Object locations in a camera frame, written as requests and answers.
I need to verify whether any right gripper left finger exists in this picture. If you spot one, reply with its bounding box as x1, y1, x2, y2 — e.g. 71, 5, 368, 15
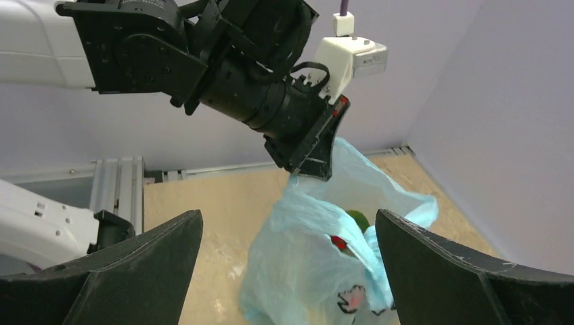
1, 210, 203, 324

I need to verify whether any green avocado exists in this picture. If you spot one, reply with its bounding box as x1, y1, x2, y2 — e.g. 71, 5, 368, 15
345, 210, 371, 233

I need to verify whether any light blue plastic bag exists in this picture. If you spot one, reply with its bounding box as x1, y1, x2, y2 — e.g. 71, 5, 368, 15
239, 138, 439, 324

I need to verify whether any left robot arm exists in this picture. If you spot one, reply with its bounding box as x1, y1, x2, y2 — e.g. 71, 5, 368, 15
1, 1, 349, 181

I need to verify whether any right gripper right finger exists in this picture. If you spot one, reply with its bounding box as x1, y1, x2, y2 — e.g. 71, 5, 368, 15
375, 209, 573, 324

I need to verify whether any red apple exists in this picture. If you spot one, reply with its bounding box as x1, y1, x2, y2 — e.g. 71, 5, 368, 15
330, 236, 350, 253

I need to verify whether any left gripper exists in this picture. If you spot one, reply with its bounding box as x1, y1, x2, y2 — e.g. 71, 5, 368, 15
200, 58, 350, 181

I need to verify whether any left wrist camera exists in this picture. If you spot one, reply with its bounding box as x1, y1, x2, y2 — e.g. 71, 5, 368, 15
314, 12, 388, 105

